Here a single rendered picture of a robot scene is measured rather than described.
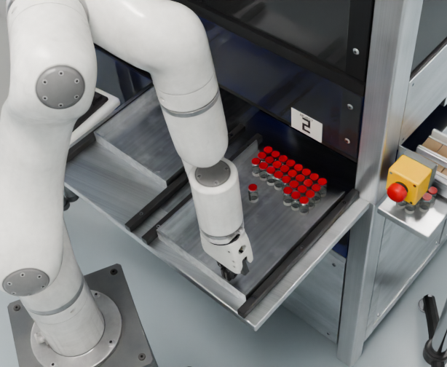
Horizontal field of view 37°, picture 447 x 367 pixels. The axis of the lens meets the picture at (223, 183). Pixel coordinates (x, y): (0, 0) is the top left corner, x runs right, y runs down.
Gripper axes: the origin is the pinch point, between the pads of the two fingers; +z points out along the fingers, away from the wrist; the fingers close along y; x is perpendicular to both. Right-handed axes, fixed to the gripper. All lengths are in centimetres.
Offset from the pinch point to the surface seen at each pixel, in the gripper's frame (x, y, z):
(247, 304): 2.7, -7.1, 2.4
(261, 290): -1.7, -7.1, 2.4
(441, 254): -91, -12, 93
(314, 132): -35.1, 4.9, -8.6
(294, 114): -35.1, 10.4, -10.8
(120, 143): -12, 49, 4
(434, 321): -60, -26, 81
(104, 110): -22, 69, 12
